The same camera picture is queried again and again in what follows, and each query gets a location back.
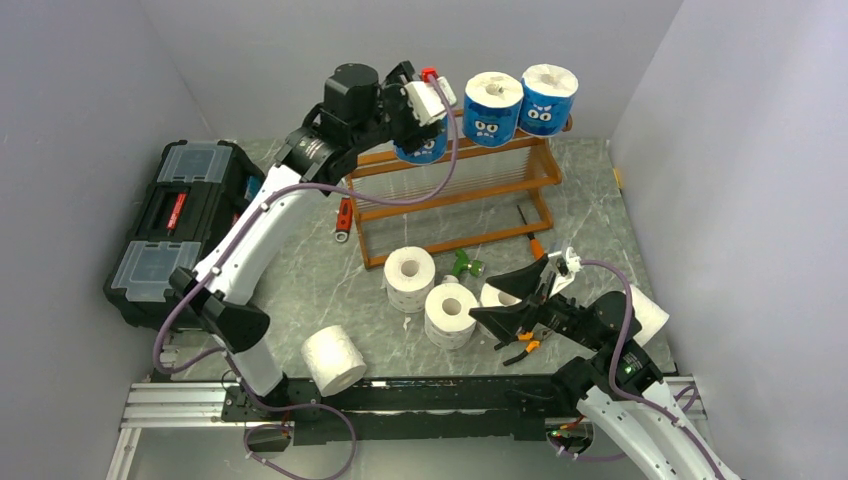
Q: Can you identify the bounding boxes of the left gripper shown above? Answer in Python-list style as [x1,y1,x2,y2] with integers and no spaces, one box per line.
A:
[351,62,446,155]

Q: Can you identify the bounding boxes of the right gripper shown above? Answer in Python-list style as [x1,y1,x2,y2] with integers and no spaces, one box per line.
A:
[468,252,603,350]

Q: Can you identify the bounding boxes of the blue paper roll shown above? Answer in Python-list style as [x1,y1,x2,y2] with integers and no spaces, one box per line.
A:
[462,72,524,148]
[392,131,448,165]
[518,64,579,137]

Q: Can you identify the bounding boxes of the white floral paper roll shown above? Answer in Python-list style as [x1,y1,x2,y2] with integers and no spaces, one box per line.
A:
[383,246,436,313]
[424,283,478,350]
[475,284,521,340]

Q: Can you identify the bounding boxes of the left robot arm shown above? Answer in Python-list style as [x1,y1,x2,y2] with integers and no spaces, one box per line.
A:
[153,61,459,420]

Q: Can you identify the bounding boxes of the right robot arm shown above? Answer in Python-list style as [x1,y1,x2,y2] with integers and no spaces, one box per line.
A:
[469,254,737,479]

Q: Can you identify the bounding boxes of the orange wooden shelf rack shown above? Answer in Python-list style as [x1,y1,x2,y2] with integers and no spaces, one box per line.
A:
[345,131,563,269]

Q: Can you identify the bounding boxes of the green plastic pipe fitting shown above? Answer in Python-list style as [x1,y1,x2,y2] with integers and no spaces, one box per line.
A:
[451,249,485,279]

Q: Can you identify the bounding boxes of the white paper roll at edge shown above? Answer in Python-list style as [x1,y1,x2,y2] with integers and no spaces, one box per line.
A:
[630,285,670,347]

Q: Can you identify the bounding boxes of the plain white paper roll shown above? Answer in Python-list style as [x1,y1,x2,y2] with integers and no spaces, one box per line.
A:
[301,325,367,397]

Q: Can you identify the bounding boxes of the black plastic toolbox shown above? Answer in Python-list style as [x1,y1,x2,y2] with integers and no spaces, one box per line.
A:
[103,140,265,331]

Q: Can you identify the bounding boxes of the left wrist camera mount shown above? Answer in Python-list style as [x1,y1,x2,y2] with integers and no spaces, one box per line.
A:
[404,67,457,126]

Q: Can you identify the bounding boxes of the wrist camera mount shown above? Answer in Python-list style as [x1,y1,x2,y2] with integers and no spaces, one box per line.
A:
[541,240,582,298]
[404,67,457,126]

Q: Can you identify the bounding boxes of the orange handled pliers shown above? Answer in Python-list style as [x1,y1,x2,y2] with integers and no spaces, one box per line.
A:
[502,326,554,367]

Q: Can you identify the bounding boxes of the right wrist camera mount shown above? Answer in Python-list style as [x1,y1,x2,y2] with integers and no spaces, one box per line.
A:
[541,240,582,298]

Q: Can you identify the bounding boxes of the red handled wrench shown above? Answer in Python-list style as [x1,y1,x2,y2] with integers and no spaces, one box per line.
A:
[334,197,353,243]

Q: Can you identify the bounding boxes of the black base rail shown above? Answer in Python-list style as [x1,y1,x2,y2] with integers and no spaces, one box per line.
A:
[221,374,578,446]

